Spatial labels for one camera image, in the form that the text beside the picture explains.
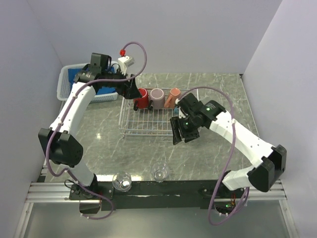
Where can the white wire dish rack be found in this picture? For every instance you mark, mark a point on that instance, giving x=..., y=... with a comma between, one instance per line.
x=144, y=122

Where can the red mug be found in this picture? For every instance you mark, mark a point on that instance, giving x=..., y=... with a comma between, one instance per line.
x=143, y=101

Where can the purple mug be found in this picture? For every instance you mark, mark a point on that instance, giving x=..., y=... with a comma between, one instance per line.
x=156, y=99

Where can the blue cloth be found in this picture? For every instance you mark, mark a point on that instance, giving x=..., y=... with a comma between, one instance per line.
x=71, y=75

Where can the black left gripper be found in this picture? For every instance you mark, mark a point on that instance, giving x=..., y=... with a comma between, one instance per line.
x=131, y=91

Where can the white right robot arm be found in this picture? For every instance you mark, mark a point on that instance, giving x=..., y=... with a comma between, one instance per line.
x=267, y=161

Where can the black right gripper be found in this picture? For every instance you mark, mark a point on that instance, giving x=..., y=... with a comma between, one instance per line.
x=176, y=123

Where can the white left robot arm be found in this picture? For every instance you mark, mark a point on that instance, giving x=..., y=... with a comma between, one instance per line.
x=58, y=141

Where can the clear glass cup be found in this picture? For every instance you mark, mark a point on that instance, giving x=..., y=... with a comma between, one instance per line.
x=160, y=171
x=122, y=181

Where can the aluminium frame rail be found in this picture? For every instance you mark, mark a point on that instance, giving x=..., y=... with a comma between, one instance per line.
x=56, y=192

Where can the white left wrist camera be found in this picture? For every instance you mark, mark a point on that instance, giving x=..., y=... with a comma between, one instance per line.
x=124, y=61

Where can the black table edge rail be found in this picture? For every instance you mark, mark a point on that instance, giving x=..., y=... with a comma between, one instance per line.
x=151, y=194

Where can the white plastic basket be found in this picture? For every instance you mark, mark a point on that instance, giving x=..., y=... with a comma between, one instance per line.
x=63, y=86

